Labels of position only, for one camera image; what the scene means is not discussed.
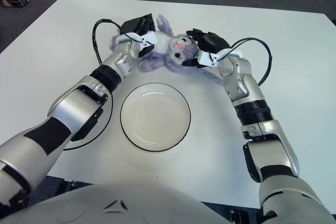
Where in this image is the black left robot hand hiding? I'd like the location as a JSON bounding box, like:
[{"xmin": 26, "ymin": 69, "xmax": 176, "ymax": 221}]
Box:
[{"xmin": 120, "ymin": 13, "xmax": 154, "ymax": 37}]

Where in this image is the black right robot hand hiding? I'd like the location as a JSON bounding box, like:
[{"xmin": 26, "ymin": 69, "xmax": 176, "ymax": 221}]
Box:
[{"xmin": 181, "ymin": 27, "xmax": 232, "ymax": 68}]

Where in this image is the purple plush bunny doll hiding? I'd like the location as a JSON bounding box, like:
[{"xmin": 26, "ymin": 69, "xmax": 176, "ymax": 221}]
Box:
[{"xmin": 109, "ymin": 14, "xmax": 227, "ymax": 86}]

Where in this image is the white plate with black rim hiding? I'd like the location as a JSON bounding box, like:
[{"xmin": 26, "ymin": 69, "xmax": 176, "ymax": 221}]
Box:
[{"xmin": 120, "ymin": 82, "xmax": 192, "ymax": 153}]

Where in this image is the dark cardboard box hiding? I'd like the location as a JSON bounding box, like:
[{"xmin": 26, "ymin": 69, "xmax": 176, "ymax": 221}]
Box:
[{"xmin": 2, "ymin": 0, "xmax": 30, "ymax": 8}]

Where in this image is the grey robot torso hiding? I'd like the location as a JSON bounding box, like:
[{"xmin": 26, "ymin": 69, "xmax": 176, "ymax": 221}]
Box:
[{"xmin": 0, "ymin": 181, "xmax": 232, "ymax": 224}]

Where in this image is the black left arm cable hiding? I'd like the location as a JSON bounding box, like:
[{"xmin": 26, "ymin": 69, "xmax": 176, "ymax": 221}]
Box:
[{"xmin": 62, "ymin": 18, "xmax": 124, "ymax": 152}]

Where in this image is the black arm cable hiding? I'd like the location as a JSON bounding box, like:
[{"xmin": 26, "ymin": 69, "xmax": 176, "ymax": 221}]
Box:
[
  {"xmin": 62, "ymin": 18, "xmax": 124, "ymax": 152},
  {"xmin": 222, "ymin": 37, "xmax": 273, "ymax": 87}
]

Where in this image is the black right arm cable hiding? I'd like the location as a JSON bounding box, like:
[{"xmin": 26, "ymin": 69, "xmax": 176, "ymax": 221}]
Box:
[{"xmin": 222, "ymin": 37, "xmax": 273, "ymax": 87}]

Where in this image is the metal table support bracket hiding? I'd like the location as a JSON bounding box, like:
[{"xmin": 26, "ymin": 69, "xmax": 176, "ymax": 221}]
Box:
[
  {"xmin": 227, "ymin": 209, "xmax": 249, "ymax": 224},
  {"xmin": 56, "ymin": 178, "xmax": 80, "ymax": 196}
]

